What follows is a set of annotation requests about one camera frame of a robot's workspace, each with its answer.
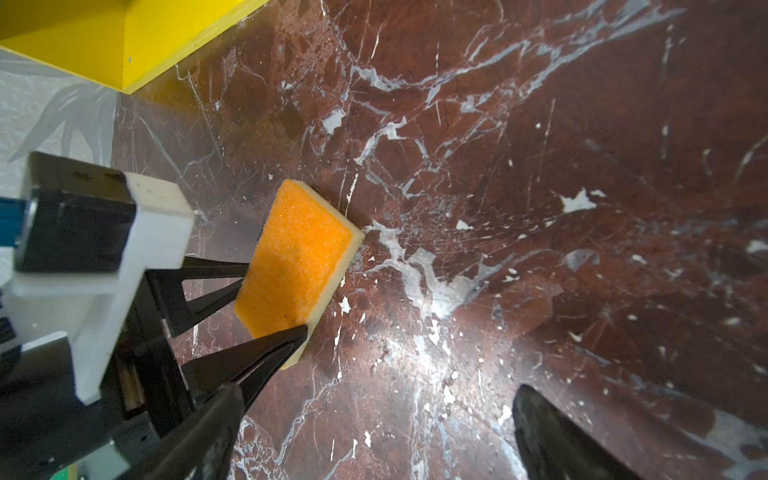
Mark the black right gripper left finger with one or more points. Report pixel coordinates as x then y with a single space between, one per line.
201 447

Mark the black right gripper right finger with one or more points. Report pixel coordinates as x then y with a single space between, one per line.
552 446

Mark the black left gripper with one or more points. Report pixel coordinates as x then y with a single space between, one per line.
72 408

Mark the pale yellow sponge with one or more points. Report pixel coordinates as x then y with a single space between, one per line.
304 251

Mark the yellow shelf with coloured boards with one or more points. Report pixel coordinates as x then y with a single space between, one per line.
122 45

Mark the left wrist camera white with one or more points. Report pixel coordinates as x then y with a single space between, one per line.
83 236

